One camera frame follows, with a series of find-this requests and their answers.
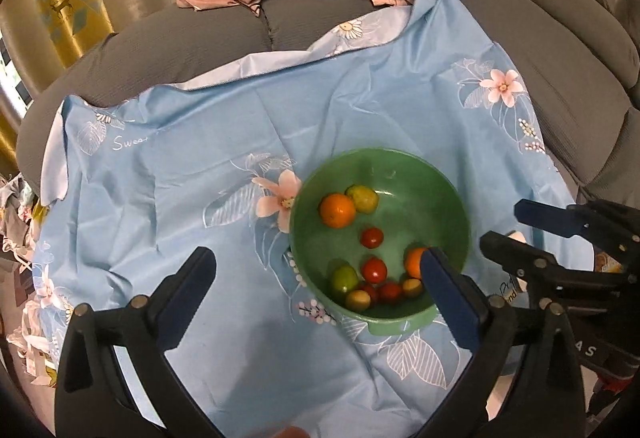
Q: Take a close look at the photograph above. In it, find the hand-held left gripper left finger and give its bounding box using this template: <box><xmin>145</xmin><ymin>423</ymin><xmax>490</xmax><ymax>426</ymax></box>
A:
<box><xmin>54</xmin><ymin>246</ymin><xmax>221</xmax><ymax>438</ymax></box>

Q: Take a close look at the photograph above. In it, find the pile of clothes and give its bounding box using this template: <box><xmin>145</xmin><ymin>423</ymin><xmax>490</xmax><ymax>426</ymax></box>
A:
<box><xmin>0</xmin><ymin>172</ymin><xmax>61</xmax><ymax>386</ymax></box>

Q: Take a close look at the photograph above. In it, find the orange snack packet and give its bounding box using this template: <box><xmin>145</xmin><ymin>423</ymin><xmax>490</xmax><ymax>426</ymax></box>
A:
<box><xmin>592</xmin><ymin>250</ymin><xmax>627</xmax><ymax>275</ymax></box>

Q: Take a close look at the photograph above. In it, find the large orange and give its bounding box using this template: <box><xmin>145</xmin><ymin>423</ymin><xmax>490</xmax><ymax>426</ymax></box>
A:
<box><xmin>319</xmin><ymin>193</ymin><xmax>357</xmax><ymax>230</ymax></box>

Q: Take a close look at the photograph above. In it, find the green bowl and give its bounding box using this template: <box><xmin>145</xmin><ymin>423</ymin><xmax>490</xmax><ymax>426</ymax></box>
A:
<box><xmin>289</xmin><ymin>147</ymin><xmax>471</xmax><ymax>337</ymax></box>

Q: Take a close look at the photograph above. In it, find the small orange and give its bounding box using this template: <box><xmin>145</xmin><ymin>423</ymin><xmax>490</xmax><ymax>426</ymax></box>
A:
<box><xmin>404</xmin><ymin>247</ymin><xmax>430</xmax><ymax>280</ymax></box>

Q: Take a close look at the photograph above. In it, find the green jujube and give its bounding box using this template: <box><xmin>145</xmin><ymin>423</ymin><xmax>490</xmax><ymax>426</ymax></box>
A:
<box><xmin>330</xmin><ymin>266</ymin><xmax>360</xmax><ymax>295</ymax></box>

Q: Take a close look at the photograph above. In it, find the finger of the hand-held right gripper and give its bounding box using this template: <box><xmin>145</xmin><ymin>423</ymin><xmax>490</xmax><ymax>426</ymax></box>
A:
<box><xmin>514</xmin><ymin>199</ymin><xmax>640</xmax><ymax>271</ymax></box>
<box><xmin>479</xmin><ymin>231</ymin><xmax>608</xmax><ymax>306</ymax></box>

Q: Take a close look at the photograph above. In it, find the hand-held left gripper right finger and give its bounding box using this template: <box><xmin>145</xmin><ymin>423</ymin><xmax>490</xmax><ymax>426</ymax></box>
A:
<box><xmin>415</xmin><ymin>246</ymin><xmax>587</xmax><ymax>438</ymax></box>

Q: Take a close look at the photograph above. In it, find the grey sofa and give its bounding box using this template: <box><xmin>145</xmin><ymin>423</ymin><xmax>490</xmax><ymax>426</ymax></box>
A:
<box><xmin>15</xmin><ymin>0</ymin><xmax>640</xmax><ymax>201</ymax></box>

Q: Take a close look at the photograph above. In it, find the blue floral cloth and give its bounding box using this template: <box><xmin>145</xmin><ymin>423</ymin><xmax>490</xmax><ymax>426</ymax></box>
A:
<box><xmin>30</xmin><ymin>0</ymin><xmax>581</xmax><ymax>438</ymax></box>

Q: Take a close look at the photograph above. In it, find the yellow patterned curtain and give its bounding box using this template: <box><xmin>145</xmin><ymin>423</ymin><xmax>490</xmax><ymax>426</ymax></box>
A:
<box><xmin>0</xmin><ymin>0</ymin><xmax>114</xmax><ymax>95</ymax></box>

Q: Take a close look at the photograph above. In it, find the yellow-green jujube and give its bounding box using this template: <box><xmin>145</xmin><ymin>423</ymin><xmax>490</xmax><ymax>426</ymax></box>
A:
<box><xmin>346</xmin><ymin>185</ymin><xmax>380</xmax><ymax>214</ymax></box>

